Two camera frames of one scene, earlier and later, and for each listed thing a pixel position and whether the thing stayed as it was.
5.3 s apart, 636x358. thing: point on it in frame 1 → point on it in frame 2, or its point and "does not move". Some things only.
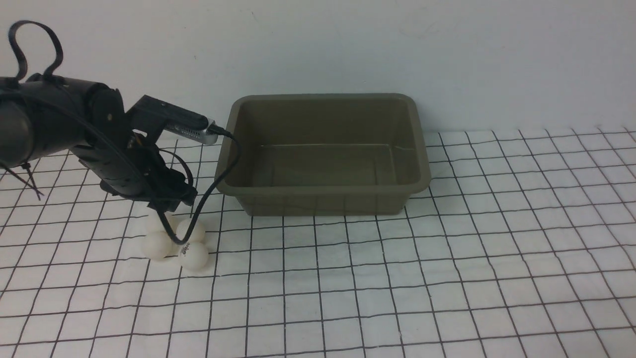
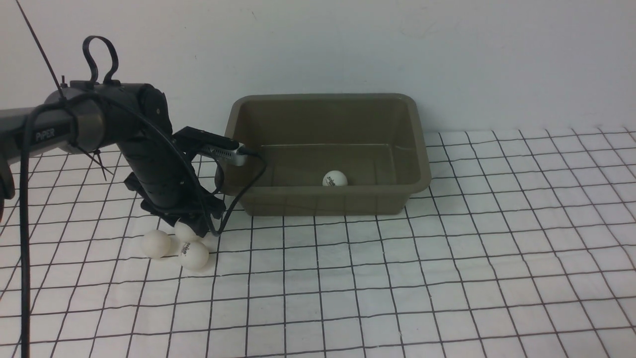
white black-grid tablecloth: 523,246 does not move
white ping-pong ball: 154,223 → 335,178
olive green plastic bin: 328,154 does not move
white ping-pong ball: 157,245 does not move
